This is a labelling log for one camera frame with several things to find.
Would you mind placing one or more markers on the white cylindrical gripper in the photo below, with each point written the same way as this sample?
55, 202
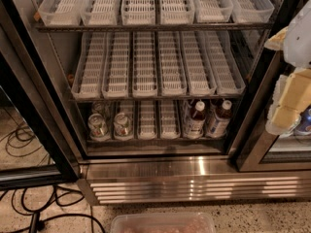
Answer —
298, 44

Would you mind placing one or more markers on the green 7up can front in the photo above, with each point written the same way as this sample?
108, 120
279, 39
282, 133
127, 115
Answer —
122, 125

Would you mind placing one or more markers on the blue can behind right door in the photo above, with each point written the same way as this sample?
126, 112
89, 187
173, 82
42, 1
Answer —
304, 127

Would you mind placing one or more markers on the green soda can left rear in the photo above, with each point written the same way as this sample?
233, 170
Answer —
101, 108

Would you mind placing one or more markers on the green soda can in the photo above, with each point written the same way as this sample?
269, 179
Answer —
101, 108
98, 127

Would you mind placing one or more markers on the stainless fridge base grille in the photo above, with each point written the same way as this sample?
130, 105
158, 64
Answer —
184, 179

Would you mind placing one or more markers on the green soda can left front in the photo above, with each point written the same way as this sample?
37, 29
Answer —
98, 127

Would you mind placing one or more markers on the open glass fridge door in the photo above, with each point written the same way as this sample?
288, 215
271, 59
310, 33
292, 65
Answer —
27, 84

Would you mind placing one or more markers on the clear plastic tray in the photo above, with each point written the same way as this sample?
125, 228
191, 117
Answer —
138, 12
147, 120
89, 70
176, 11
213, 11
144, 81
100, 12
169, 120
127, 108
249, 11
172, 74
115, 81
60, 12
200, 80
227, 75

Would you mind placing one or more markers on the brown tea bottle right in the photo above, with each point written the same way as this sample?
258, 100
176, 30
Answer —
219, 119

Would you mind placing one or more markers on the brown tea bottle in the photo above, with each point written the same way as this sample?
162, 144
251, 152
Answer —
195, 119
219, 119

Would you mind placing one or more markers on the brown tea bottle left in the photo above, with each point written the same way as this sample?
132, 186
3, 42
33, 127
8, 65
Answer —
195, 119

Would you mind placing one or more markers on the clear plastic bin on floor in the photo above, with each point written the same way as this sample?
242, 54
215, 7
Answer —
163, 223

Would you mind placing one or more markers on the right fridge door frame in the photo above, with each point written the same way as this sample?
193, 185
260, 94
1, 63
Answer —
251, 141

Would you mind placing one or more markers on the middle wire shelf rail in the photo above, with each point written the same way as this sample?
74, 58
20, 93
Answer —
155, 98

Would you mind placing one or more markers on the wire shelf rail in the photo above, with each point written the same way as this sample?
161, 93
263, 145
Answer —
155, 98
156, 27

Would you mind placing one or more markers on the top wire shelf rail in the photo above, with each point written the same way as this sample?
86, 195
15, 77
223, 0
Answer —
156, 27

